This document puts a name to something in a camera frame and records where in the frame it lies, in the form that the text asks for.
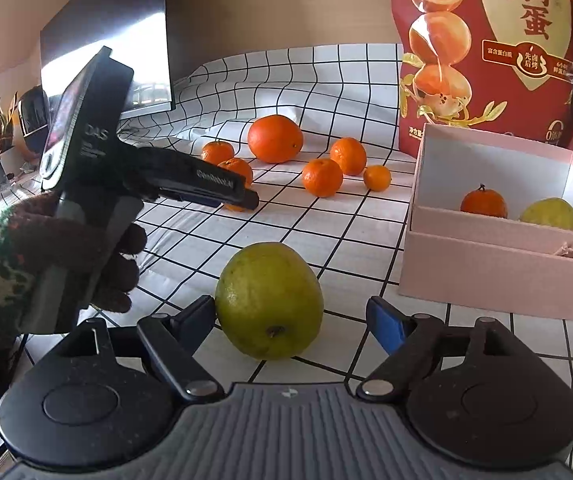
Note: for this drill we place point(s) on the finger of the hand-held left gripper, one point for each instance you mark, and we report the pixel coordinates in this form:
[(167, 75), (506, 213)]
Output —
[(191, 170), (239, 200)]

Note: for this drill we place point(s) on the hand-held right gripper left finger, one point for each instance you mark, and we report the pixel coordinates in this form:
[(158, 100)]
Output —
[(199, 317)]

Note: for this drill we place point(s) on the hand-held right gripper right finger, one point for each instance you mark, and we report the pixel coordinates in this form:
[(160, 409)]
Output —
[(386, 325)]

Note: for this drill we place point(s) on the small mandarin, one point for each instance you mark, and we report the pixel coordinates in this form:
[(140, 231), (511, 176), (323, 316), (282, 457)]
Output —
[(322, 177), (348, 156), (377, 178), (218, 152), (240, 169), (484, 202)]

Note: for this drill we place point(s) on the yellow-green pear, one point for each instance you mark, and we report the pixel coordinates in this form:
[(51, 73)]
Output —
[(266, 300), (550, 216)]

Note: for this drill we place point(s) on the large orange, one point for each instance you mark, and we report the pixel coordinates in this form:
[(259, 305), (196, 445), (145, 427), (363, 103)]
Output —
[(275, 138)]

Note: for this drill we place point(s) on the pink gift box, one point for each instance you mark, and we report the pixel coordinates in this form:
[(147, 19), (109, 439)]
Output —
[(446, 170)]

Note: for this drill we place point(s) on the person's left hand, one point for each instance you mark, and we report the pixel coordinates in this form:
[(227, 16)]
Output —
[(21, 230)]

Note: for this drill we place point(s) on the pink box lid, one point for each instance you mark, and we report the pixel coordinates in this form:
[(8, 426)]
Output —
[(466, 280)]

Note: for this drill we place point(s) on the black flat monitor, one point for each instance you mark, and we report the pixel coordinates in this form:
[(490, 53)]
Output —
[(116, 25)]

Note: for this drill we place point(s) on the small beige ribbon bow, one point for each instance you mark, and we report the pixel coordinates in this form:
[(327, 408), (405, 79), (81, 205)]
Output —
[(569, 250)]

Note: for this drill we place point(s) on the red snack bag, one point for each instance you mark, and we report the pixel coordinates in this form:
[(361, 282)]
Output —
[(516, 85)]

